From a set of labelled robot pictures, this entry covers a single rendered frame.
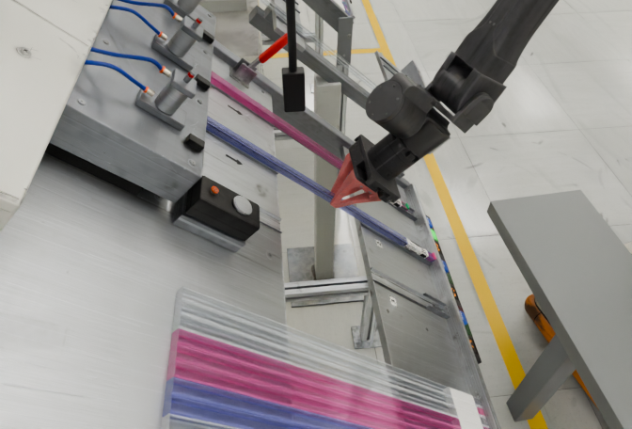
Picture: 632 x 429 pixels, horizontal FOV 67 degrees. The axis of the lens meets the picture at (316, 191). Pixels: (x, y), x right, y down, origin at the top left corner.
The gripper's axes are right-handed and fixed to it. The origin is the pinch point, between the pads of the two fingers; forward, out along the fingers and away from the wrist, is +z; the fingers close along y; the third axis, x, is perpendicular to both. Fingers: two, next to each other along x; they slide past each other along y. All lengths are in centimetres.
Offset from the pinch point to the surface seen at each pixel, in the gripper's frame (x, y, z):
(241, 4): 5, -130, 30
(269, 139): -12.4, -6.0, 1.1
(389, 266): 12.2, 7.1, 0.9
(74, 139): -38.0, 16.9, -1.2
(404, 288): 15.0, 10.1, 0.9
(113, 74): -37.6, 9.7, -4.3
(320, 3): 14, -96, 1
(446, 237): 102, -61, 25
